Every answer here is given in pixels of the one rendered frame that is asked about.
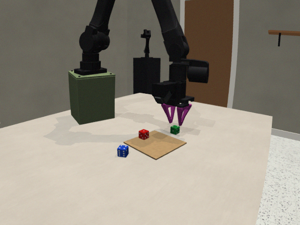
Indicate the blue die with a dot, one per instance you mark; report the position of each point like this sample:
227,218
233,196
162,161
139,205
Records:
122,151

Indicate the green die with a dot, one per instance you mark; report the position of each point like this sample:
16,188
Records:
174,129

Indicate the tan flat mat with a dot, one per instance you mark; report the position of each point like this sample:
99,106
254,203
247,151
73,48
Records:
156,146

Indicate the red die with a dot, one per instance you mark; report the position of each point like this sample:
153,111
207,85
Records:
143,134

